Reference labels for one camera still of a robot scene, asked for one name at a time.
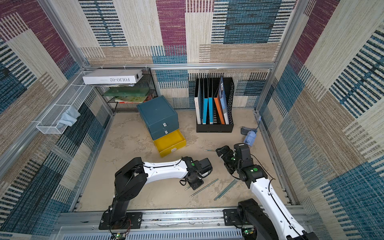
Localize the teal pencil diagonal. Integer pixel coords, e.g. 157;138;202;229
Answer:
190;179;219;198

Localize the teal pencil pair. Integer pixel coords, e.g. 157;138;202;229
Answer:
214;179;239;201

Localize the yellow bottom drawer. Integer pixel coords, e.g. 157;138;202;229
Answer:
154;130;187;158

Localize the teal drawer cabinet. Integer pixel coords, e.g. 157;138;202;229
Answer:
137;96;179;141

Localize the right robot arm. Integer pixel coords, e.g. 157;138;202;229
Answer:
216;143;318;240

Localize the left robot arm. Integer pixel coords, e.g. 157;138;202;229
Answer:
99;157;213;230

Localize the blue white stapler device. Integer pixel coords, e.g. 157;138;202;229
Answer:
241;117;262;147

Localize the orange folder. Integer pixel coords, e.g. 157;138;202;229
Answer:
214;96;226;125

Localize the teal folder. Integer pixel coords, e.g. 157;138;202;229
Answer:
202;78;214;125

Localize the black mesh file organizer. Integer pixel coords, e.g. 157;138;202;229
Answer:
190;77;235;133

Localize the green book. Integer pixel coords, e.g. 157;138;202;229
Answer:
103;87;150;97

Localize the white FOLIO box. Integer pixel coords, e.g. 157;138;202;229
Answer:
83;69;143;85

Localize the light blue cloth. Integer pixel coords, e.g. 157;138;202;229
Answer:
57;106;81;129

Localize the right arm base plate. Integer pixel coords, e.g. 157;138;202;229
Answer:
223;209;248;228

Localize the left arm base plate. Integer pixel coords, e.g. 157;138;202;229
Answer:
99;211;143;230

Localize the black wire shelf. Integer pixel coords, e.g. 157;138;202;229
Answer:
95;68;160;114

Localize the white wire basket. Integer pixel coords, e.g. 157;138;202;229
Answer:
36;84;93;135

